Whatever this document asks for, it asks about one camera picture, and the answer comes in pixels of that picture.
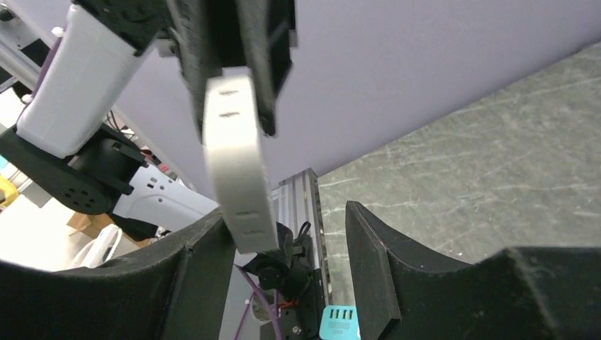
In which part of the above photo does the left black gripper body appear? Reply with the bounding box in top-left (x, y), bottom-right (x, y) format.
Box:
top-left (159, 0), bottom-right (299, 72)

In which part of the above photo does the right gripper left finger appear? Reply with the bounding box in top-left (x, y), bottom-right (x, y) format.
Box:
top-left (1, 210), bottom-right (235, 339)

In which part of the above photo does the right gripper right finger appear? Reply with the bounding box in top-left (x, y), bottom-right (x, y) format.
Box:
top-left (345, 201), bottom-right (600, 339)

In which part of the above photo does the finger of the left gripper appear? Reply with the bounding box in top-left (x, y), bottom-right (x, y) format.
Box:
top-left (167, 0), bottom-right (221, 138)
top-left (235, 0), bottom-right (298, 137)

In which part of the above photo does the white blue charger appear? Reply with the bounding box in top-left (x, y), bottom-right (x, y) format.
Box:
top-left (201, 74), bottom-right (279, 254)

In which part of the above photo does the teal power strip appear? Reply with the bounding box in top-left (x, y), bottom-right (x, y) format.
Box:
top-left (319, 305), bottom-right (361, 340)

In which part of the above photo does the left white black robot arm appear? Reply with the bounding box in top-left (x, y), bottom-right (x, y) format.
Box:
top-left (1, 1), bottom-right (296, 241)

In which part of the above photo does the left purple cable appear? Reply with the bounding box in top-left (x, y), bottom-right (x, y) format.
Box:
top-left (232, 265), bottom-right (285, 340)

